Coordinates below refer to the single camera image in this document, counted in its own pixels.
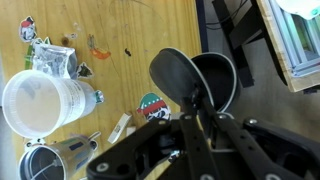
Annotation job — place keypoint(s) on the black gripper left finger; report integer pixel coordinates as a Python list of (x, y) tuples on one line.
[(200, 160)]

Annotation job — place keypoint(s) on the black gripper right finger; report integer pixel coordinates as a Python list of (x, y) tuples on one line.
[(235, 152)]

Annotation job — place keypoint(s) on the black zippered pouch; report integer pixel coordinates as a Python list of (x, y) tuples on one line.
[(209, 75)]

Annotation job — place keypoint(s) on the christmas elf sticker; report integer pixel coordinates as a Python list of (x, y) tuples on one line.
[(153, 106)]

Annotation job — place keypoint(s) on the small white eraser block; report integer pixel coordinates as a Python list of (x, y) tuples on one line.
[(118, 129)]

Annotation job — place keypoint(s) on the wooden framed shelf unit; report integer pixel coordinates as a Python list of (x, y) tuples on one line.
[(293, 27)]

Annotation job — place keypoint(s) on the silver metal tin can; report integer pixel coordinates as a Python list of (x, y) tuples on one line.
[(59, 161)]

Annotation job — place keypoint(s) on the black furniture leg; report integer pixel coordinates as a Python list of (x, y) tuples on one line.
[(250, 28)]

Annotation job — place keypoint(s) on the orange carrot sticker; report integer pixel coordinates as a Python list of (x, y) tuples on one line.
[(95, 51)]

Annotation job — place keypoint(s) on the small christmas tree sticker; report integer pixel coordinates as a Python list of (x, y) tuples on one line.
[(83, 71)]

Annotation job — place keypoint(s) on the translucent plastic cup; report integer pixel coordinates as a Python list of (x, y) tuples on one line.
[(36, 104)]

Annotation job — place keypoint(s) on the clear plastic wrapper bag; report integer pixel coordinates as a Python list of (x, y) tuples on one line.
[(56, 61)]

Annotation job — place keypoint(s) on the green sticker on table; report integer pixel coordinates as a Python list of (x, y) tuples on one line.
[(31, 51)]

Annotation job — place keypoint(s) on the red hat face sticker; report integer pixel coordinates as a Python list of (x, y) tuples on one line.
[(27, 29)]

